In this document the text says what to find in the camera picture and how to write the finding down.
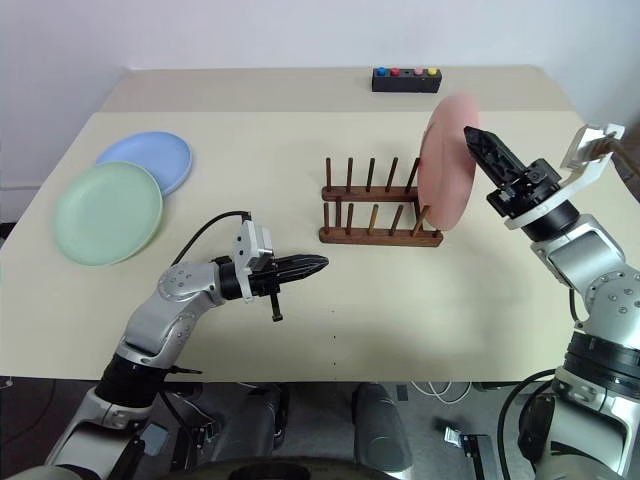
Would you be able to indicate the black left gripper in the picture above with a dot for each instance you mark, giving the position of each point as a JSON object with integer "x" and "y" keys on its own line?
{"x": 264, "y": 282}

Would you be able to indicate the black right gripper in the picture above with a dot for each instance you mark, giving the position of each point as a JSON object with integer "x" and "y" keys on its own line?
{"x": 530, "y": 190}

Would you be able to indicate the pink plate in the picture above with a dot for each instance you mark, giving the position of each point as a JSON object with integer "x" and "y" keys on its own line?
{"x": 445, "y": 170}

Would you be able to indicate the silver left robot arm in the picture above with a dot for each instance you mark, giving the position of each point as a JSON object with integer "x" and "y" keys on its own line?
{"x": 150, "y": 320}

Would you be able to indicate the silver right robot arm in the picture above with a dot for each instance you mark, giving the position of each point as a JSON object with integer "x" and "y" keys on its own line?
{"x": 585, "y": 255}

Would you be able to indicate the wooden dish rack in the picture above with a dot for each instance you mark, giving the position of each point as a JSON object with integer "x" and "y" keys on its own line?
{"x": 380, "y": 239}

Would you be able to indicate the black box with coloured buttons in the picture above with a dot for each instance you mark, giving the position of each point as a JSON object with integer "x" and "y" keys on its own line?
{"x": 405, "y": 84}

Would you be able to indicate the small dark rounded shape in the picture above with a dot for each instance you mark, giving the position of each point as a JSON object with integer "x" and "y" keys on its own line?
{"x": 270, "y": 415}

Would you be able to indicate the large dark rounded shape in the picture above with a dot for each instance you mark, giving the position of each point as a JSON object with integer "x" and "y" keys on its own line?
{"x": 382, "y": 425}

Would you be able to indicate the blue plate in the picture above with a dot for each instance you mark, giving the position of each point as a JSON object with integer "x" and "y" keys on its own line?
{"x": 150, "y": 152}

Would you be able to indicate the green plate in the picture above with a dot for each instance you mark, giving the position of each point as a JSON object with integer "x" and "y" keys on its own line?
{"x": 107, "y": 212}

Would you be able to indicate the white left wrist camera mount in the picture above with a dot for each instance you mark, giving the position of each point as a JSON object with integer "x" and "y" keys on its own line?
{"x": 248, "y": 245}

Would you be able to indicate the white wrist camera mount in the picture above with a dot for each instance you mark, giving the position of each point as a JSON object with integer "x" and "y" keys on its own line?
{"x": 590, "y": 172}
{"x": 248, "y": 245}

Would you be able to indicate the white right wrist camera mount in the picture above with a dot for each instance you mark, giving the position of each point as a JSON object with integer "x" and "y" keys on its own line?
{"x": 590, "y": 172}

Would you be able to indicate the black metal bracket on floor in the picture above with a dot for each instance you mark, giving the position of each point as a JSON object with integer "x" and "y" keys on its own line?
{"x": 472, "y": 452}

